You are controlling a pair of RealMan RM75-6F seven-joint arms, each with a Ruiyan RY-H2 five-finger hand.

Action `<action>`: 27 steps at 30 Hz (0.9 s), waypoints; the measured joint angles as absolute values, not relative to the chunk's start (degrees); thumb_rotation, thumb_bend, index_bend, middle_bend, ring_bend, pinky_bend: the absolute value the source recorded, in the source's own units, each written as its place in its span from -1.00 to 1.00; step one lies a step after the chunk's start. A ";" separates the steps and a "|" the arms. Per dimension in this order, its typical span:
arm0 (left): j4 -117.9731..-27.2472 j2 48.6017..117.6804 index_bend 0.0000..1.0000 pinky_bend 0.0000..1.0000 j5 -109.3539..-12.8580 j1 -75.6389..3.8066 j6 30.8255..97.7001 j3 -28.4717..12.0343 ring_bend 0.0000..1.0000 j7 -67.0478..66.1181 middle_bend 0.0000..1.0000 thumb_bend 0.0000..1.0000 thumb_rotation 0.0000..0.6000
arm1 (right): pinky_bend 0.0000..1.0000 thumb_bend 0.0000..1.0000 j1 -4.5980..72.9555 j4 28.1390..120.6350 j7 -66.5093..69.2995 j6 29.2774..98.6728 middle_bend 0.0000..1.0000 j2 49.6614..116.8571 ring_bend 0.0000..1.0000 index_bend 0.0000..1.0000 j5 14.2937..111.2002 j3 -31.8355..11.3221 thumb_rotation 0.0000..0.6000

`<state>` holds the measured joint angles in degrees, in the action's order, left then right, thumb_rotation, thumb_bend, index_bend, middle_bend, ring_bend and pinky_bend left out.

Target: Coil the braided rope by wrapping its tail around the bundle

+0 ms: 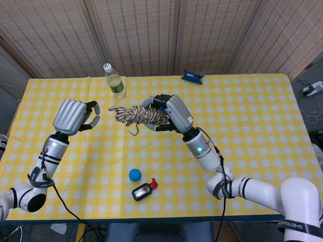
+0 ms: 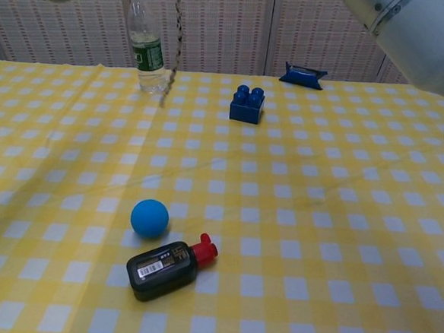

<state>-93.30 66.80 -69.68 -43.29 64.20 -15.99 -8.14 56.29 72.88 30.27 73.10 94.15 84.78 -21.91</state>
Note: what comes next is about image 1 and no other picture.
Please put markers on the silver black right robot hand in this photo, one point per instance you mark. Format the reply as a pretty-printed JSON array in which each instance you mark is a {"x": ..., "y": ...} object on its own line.
[{"x": 179, "y": 113}]

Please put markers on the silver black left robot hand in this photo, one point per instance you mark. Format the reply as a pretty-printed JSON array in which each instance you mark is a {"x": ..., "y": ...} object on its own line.
[{"x": 68, "y": 116}]

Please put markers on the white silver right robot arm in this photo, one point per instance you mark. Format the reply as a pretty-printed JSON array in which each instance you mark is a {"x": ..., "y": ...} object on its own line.
[{"x": 204, "y": 158}]

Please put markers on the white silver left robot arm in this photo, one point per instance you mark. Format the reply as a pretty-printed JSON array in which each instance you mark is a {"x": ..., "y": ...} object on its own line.
[{"x": 53, "y": 151}]

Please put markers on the blue snack packet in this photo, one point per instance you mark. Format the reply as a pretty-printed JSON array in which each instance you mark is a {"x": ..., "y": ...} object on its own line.
[{"x": 192, "y": 77}]

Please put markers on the clear plastic bottle green label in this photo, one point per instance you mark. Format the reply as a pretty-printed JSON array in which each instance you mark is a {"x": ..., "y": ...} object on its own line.
[{"x": 116, "y": 85}]

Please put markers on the woven bamboo screen panel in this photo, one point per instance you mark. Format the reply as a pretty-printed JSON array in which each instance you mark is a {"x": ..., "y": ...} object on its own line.
[
  {"x": 141, "y": 37},
  {"x": 285, "y": 37},
  {"x": 214, "y": 37},
  {"x": 10, "y": 73},
  {"x": 55, "y": 37}
]

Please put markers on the yellow white checked tablecloth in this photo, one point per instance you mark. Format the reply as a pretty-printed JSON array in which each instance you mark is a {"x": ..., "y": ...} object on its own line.
[{"x": 252, "y": 113}]

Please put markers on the blue ball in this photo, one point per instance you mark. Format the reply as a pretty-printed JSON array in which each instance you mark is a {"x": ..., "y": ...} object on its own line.
[{"x": 134, "y": 175}]

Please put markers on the black bottle red cap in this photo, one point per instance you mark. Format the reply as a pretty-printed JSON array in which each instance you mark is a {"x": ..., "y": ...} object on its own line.
[{"x": 141, "y": 192}]

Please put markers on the white paper scrap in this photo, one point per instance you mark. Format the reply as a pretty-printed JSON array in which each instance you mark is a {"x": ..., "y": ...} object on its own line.
[{"x": 58, "y": 228}]

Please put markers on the yellow floor strip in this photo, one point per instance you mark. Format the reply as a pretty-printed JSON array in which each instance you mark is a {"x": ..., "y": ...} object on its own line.
[{"x": 80, "y": 232}]

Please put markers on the white power strip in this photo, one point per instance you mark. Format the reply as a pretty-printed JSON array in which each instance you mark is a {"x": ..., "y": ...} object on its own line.
[{"x": 314, "y": 88}]

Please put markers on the black box on floor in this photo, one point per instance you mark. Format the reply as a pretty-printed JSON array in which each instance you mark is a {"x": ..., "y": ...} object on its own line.
[{"x": 317, "y": 137}]

